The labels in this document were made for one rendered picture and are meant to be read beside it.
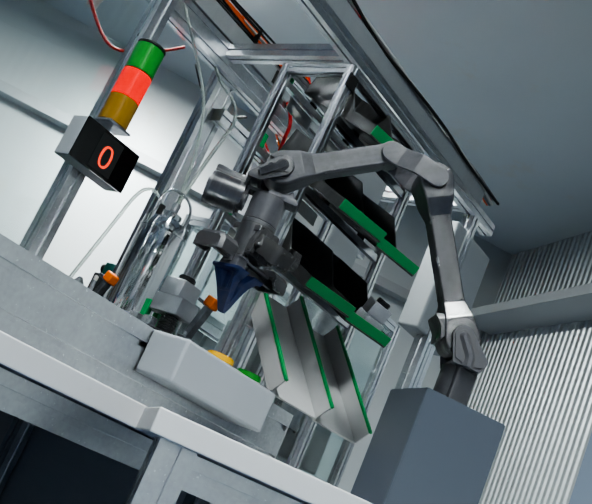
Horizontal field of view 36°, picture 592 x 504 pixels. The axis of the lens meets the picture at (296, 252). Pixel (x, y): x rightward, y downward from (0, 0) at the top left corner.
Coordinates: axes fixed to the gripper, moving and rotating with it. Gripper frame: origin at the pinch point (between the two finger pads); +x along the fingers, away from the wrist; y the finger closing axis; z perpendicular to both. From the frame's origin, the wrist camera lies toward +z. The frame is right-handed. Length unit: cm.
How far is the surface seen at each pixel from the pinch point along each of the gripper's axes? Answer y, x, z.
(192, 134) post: 77, -71, -115
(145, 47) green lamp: -20.9, -31.7, -19.5
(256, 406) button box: -1.7, 16.0, 15.0
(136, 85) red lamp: -19.7, -25.1, -18.7
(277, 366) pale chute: 19.9, 5.4, -1.4
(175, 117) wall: 230, -169, -316
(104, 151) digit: -19.6, -12.7, -18.6
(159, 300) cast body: -2.5, 4.5, -11.3
